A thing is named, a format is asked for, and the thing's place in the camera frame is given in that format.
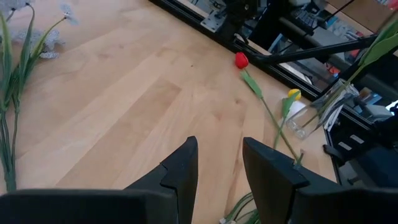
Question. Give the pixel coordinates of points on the red tulip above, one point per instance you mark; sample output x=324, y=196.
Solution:
x=241, y=60

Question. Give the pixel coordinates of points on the black corner mount with labels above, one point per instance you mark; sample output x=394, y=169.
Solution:
x=373, y=165

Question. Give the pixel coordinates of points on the white flower bunch green stems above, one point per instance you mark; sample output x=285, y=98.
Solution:
x=7, y=155

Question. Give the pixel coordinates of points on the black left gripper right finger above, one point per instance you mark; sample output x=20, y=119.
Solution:
x=311, y=205

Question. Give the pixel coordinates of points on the black table edge frame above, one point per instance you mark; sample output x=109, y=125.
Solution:
x=192, y=22

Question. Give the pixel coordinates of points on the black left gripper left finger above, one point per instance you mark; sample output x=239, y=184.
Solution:
x=93, y=207

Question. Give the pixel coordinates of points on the clear glass vase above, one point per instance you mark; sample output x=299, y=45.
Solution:
x=298, y=124

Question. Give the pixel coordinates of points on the grey metal bracket plate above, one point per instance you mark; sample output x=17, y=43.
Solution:
x=213, y=21

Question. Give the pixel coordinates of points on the yellow tulip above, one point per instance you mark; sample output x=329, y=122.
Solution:
x=293, y=94

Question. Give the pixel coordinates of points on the black diagonal frame strut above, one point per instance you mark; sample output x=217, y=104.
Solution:
x=311, y=51

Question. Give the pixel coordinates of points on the black keyboard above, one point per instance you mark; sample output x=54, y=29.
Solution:
x=306, y=18

